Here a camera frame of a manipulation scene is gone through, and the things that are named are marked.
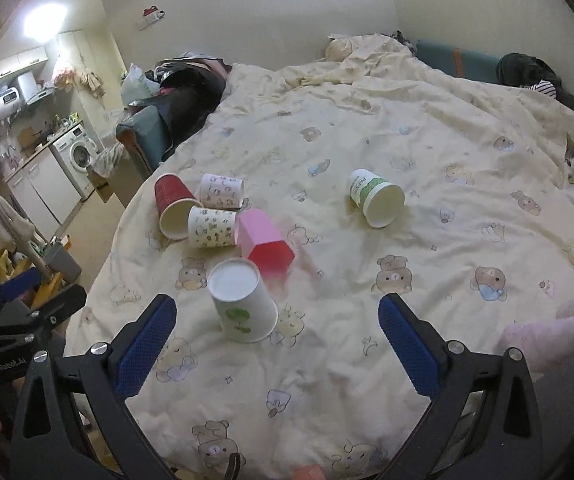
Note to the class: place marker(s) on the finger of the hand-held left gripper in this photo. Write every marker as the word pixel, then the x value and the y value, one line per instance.
pixel 42 312
pixel 17 284

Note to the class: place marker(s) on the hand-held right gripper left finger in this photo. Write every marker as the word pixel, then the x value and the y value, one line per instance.
pixel 144 347

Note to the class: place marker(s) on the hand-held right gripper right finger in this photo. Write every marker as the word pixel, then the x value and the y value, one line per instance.
pixel 409 347

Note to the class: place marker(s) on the white cup green tree print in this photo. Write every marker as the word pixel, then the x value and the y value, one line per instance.
pixel 239 305

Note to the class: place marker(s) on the white cartoon print paper cup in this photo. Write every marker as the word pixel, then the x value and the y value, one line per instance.
pixel 212 227
pixel 219 190

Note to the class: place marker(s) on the red paper cup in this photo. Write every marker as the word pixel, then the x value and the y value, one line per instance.
pixel 169 190

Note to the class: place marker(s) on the pink plastic cup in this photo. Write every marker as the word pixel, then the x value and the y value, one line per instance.
pixel 259 230

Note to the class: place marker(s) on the white cup green label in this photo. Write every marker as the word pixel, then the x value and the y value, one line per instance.
pixel 367 187

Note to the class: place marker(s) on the grey bin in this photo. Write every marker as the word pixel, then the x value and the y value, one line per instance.
pixel 62 260

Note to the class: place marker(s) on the cream bear print blanket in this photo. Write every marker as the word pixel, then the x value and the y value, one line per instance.
pixel 417 250

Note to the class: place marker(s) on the white base cabinet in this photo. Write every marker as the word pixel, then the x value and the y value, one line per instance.
pixel 42 187

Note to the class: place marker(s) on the cardboard box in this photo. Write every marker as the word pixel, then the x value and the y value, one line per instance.
pixel 101 187

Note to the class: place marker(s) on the white washing machine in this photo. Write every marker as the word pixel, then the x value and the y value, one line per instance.
pixel 74 155

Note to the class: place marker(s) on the striped cloth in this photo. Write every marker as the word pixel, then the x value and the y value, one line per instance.
pixel 109 160

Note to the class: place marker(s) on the pink plush cloth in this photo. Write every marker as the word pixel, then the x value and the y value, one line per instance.
pixel 567 330

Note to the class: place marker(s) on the range hood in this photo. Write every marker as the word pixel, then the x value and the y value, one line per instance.
pixel 34 90

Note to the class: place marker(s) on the white plastic bag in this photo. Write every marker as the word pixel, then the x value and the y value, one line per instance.
pixel 134 82

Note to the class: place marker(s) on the ceiling light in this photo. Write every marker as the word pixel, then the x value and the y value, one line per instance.
pixel 44 20

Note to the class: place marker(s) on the teal cushion orange stripe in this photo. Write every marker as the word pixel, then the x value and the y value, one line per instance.
pixel 437 57

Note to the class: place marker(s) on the striped garment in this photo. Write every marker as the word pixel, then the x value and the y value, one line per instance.
pixel 542 86

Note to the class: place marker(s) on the dark clothing pile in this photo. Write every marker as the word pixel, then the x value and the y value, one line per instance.
pixel 527 67

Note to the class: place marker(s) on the cream pillow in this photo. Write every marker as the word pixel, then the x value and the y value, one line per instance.
pixel 339 50

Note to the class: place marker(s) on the white wall cabinet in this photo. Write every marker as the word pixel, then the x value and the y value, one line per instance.
pixel 17 62

